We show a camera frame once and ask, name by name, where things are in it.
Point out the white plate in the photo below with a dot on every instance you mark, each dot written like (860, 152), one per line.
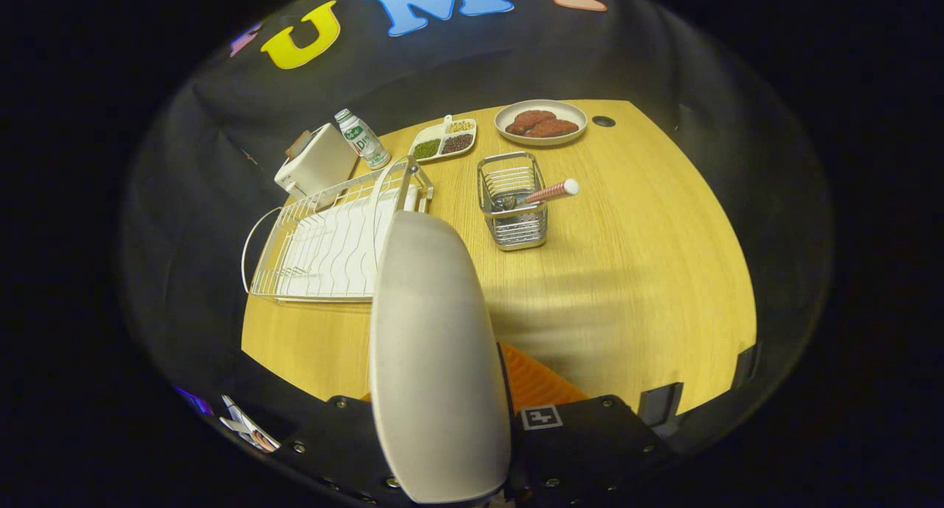
(435, 360)

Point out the black backdrop cloth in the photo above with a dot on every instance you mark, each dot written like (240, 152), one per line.
(664, 65)

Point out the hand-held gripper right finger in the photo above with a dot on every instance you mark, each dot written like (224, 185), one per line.
(590, 449)

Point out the dark grey table bracket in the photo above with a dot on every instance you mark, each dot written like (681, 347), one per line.
(745, 366)
(658, 405)

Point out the beige plate with meat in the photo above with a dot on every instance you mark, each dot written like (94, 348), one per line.
(540, 141)

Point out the reddish brown meat piece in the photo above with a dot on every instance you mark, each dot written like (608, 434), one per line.
(532, 118)
(553, 128)

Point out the white divided tray with beans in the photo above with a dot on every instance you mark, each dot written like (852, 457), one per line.
(442, 145)

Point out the white bottle green label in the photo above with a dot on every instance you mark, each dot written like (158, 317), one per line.
(363, 141)

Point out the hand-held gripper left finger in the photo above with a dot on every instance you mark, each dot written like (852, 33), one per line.
(346, 442)

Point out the brown bread slice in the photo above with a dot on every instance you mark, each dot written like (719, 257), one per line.
(299, 144)

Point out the white toaster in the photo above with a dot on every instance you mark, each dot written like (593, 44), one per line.
(321, 165)

